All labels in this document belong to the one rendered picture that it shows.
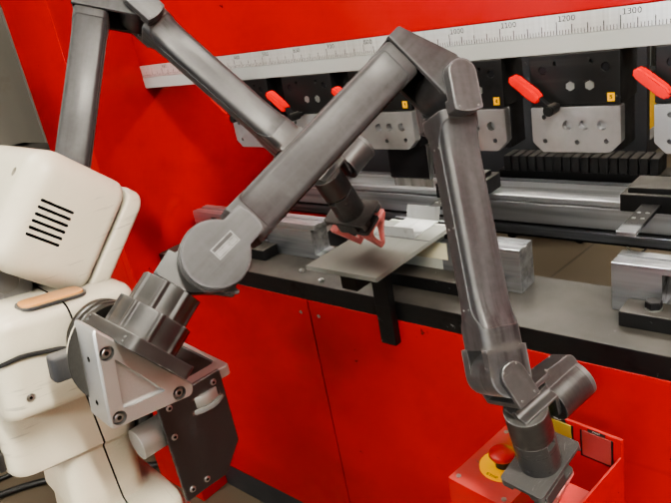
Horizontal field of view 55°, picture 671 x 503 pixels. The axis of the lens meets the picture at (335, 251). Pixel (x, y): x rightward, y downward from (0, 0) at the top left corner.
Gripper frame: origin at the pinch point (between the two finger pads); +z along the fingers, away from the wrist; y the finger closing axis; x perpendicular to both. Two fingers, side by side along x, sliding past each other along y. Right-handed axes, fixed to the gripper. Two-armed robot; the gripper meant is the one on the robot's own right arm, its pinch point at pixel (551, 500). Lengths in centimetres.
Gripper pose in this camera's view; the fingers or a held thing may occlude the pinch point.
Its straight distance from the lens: 103.8
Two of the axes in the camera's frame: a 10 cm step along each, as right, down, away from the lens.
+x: -6.6, -1.8, 7.3
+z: 3.4, 7.9, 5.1
